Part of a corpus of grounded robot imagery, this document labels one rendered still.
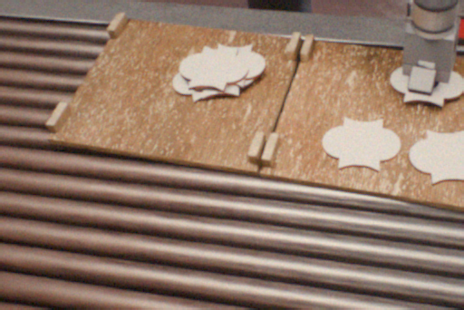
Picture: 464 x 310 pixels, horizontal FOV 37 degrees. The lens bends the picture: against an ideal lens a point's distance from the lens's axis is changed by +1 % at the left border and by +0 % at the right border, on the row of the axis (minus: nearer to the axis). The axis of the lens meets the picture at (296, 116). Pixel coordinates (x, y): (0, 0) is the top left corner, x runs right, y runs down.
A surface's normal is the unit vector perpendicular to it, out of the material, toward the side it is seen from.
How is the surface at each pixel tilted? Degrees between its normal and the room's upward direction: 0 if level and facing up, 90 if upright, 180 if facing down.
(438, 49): 90
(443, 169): 0
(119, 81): 0
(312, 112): 0
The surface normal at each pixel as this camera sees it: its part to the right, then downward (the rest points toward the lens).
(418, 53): -0.34, 0.72
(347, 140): -0.07, -0.66
